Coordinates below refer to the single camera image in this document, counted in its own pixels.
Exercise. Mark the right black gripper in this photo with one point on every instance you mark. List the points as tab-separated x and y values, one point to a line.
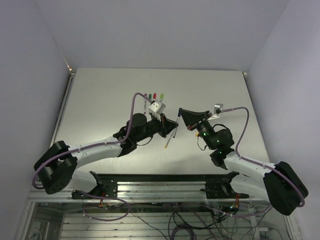
192	118

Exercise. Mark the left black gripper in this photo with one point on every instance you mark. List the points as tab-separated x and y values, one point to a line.
165	125

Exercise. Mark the dark blue pen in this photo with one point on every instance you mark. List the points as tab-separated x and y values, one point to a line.
177	121

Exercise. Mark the orange pen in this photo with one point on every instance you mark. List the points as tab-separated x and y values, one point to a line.
169	138

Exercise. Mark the purple pen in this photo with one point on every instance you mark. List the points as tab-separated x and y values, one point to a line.
145	104

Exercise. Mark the dark blue pen cap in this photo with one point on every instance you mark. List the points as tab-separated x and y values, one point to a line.
179	113

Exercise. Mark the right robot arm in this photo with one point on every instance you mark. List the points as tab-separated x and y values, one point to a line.
277	184

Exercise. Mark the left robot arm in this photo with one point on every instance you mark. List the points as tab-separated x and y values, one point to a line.
57	167

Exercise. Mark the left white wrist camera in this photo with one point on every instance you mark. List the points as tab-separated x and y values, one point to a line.
156	108

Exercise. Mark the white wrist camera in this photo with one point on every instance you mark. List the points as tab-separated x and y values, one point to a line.
218	109
156	108

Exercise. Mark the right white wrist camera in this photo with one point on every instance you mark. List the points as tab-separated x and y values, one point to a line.
218	109

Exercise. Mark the aluminium frame rail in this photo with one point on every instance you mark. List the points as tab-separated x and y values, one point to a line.
152	192

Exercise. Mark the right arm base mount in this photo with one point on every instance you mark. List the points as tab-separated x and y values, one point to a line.
220	187

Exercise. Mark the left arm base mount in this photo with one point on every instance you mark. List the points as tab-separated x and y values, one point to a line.
87	186

